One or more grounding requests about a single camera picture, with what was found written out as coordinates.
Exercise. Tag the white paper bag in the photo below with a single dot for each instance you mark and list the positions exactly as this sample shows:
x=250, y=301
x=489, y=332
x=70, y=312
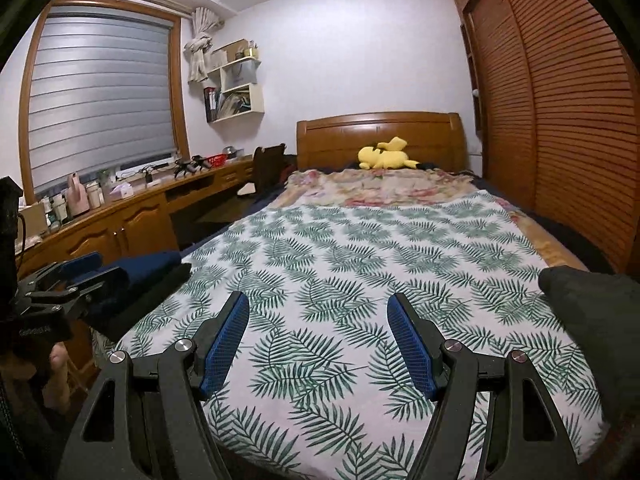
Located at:
x=239, y=77

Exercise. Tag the floral blanket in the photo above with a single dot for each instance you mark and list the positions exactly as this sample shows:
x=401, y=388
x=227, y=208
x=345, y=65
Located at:
x=375, y=187

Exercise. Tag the wooden louvred wardrobe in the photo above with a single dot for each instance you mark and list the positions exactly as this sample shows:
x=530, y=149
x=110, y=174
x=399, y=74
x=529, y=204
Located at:
x=565, y=110

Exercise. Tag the black tools on stand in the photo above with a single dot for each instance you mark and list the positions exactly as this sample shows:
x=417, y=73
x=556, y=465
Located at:
x=190, y=166

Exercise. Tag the grey window blind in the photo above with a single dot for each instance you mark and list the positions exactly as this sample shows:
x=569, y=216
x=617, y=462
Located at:
x=100, y=100

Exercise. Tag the white cup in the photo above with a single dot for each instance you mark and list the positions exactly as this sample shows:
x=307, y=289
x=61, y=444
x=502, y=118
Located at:
x=94, y=195

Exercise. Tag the pink tissue box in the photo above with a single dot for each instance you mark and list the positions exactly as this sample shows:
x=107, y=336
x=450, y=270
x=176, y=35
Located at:
x=121, y=192

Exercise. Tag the person's left hand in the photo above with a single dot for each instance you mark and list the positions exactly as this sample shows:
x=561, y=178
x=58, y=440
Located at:
x=59, y=375

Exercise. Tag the wooden bed headboard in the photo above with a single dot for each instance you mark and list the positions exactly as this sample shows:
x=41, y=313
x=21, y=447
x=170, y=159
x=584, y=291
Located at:
x=330, y=140

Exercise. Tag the dark grey cloth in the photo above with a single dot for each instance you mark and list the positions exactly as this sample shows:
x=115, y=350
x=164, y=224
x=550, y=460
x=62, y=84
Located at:
x=595, y=320

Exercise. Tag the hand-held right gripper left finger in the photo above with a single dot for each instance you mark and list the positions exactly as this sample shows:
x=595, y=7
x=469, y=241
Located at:
x=225, y=350

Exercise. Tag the bed with leaf-print sheet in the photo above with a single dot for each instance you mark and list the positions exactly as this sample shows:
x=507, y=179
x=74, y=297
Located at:
x=350, y=250

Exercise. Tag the black jacket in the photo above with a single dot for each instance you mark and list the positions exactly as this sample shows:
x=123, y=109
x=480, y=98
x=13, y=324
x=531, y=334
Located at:
x=140, y=305

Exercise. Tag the wooden desk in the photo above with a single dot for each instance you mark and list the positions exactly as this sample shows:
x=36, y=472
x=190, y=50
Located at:
x=135, y=220

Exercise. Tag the clear glass bottle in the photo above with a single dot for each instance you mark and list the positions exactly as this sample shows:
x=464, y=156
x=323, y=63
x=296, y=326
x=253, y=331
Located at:
x=106, y=182

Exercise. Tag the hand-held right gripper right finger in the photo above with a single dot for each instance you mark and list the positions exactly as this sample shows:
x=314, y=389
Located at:
x=412, y=350

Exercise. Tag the silver pot lid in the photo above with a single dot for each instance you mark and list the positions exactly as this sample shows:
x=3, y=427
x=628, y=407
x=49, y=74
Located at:
x=230, y=151

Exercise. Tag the white tied curtain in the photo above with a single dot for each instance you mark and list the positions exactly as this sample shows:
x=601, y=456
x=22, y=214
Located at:
x=197, y=55

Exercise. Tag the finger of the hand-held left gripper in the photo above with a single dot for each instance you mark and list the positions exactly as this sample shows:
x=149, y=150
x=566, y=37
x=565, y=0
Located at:
x=80, y=263
x=100, y=282

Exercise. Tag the yellow plush toy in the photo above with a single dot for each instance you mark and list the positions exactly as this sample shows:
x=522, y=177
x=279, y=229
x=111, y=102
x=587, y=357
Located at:
x=385, y=157

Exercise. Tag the dark wooden chair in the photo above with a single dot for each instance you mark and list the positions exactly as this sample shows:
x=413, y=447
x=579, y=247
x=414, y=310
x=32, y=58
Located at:
x=265, y=170

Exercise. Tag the red basket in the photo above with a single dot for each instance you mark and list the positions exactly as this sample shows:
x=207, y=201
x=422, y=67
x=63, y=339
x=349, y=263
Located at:
x=216, y=161

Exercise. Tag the white wall shelf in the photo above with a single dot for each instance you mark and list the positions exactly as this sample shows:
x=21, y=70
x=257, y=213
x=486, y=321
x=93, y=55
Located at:
x=256, y=100

